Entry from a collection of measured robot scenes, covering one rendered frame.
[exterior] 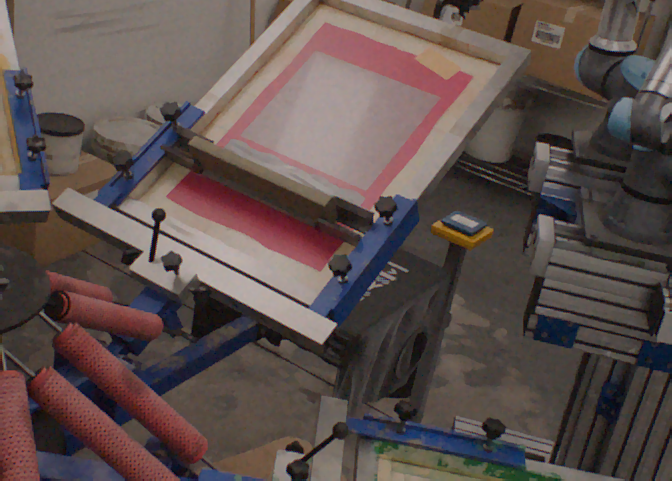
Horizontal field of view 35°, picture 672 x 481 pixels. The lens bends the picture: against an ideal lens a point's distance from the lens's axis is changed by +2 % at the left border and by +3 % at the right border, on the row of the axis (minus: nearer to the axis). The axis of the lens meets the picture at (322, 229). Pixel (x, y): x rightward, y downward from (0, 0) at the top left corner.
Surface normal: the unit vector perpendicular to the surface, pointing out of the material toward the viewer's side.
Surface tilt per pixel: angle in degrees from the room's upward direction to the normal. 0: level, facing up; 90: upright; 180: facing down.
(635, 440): 90
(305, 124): 32
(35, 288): 0
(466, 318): 0
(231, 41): 90
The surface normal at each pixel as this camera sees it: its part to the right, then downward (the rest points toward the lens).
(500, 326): 0.18, -0.88
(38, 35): 0.81, 0.38
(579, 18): -0.59, 0.22
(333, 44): -0.15, -0.61
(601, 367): -0.17, 0.40
